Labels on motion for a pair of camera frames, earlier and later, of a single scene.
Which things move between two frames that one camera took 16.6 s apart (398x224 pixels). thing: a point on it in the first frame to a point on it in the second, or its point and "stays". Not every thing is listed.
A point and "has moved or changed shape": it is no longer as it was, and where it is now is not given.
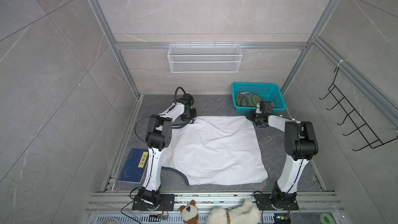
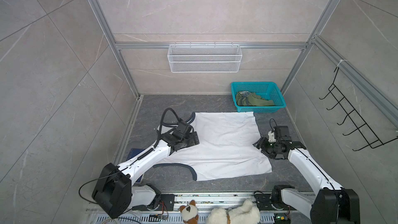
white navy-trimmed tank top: x=212 y=150 has moved or changed shape
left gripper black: x=194 y=115 to x=193 y=140
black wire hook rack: x=360 y=128 stays
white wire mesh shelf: x=204 y=58 stays
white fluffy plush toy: x=246 y=213 stays
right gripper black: x=250 y=116 to x=261 y=143
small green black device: x=282 y=218 stays
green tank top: x=246 y=99 stays
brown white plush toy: x=189 y=213 stays
